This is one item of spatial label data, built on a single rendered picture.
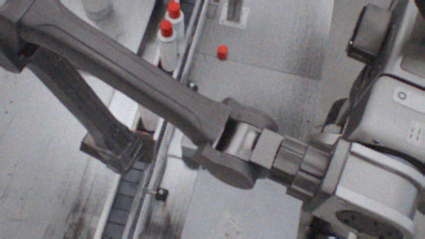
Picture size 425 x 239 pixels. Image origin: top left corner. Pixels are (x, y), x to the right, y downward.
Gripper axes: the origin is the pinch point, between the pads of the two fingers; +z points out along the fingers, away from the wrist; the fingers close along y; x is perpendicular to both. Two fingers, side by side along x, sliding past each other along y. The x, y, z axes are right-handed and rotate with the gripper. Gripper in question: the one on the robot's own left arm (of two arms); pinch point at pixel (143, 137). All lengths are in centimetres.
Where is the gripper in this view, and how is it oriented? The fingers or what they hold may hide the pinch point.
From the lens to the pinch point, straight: 120.2
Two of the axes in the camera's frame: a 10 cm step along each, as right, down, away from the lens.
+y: -9.7, -2.3, 0.7
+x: -2.0, 9.4, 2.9
